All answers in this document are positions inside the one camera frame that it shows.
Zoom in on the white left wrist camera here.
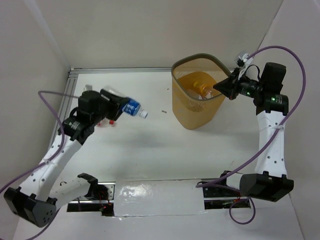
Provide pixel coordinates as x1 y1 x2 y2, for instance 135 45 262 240
83 84 93 92

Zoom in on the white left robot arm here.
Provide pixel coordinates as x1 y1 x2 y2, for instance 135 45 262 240
4 90 130 228

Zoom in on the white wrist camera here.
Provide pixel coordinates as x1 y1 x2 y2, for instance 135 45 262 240
83 84 93 92
234 52 253 72

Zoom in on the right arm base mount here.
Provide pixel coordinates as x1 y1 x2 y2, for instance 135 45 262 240
202 183 251 210

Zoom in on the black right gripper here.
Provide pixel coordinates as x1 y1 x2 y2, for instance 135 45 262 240
213 67 265 100

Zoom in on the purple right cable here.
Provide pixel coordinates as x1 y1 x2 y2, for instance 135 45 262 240
195 45 306 225

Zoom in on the aluminium frame rail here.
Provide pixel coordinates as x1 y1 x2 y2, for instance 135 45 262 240
47 66 247 151

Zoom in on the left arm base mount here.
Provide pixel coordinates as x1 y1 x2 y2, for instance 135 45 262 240
66 182 116 217

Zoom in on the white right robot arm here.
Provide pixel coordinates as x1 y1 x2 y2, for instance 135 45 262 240
213 62 294 202

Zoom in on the yellow mesh waste bin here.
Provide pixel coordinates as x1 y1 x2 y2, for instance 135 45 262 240
171 53 231 130

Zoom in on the blue label water bottle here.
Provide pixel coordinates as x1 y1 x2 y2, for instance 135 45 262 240
100 85 149 119

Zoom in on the orange label yellow cap bottle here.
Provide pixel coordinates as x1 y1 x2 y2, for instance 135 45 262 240
193 81 213 97

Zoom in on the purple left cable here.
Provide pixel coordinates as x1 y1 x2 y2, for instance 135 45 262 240
0 90 83 240

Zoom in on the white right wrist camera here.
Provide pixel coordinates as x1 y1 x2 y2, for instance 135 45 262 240
234 52 253 72

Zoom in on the red label cola bottle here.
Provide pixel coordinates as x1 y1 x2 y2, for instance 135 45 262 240
96 119 117 128

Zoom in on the clear bottle white cap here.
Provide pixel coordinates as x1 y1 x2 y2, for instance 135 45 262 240
193 91 221 100

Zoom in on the purple cable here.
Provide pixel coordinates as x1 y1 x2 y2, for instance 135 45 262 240
195 45 306 225
0 90 83 240

